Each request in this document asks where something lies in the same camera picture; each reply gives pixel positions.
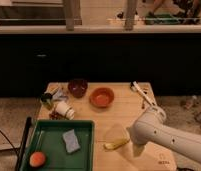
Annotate crumpled grey wrapper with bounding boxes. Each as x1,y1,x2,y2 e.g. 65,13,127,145
52,89,68,101

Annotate wooden post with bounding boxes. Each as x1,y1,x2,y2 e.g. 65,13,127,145
124,0,137,31
62,0,82,31

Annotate blue grey sponge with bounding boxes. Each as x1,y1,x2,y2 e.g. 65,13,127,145
62,130,80,154

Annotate small dark brown item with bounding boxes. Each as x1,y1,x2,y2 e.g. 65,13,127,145
49,112,62,120

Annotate red orange bowl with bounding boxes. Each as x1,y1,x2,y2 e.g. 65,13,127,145
89,87,114,108

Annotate left wooden post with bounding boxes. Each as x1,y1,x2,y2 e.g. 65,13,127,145
62,0,82,31

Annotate green mat in background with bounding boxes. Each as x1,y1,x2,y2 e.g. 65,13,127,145
145,13,179,25

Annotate dark maroon bowl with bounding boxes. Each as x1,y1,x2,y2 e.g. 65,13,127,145
68,79,88,98

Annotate black bar beside tray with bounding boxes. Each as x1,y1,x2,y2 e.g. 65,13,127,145
15,117,32,171

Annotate green plastic tray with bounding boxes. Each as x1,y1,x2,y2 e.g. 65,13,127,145
20,120,94,171

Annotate yellow banana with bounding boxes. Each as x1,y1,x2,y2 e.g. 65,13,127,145
104,139,129,150

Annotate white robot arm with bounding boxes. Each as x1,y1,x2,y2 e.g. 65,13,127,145
127,106,201,164

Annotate right wooden post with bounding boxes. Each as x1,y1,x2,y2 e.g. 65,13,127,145
124,0,137,31

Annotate white knife tool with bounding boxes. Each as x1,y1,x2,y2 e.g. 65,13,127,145
130,81,156,108

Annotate white paper cup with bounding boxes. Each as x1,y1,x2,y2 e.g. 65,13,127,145
55,101,75,120

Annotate orange fruit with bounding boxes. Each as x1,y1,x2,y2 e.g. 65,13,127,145
29,151,46,167

